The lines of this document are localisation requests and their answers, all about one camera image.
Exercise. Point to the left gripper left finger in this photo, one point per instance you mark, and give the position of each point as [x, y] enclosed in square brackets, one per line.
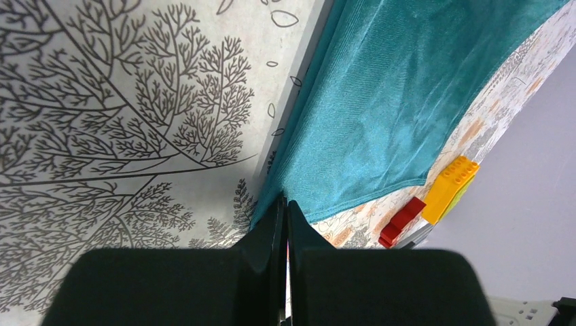
[240, 285]

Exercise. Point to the teal cloth napkin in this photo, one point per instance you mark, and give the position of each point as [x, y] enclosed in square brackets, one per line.
[388, 84]

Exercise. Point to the floral patterned table mat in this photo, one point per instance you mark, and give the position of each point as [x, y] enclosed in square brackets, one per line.
[145, 124]

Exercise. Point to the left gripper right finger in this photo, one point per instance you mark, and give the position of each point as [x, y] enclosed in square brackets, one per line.
[331, 286]

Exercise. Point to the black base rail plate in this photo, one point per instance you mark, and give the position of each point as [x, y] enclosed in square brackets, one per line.
[565, 315]

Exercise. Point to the red owl toy block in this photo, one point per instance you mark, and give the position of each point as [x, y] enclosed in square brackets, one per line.
[401, 221]

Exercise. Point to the yellow green toy brick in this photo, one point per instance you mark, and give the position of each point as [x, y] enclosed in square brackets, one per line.
[447, 185]

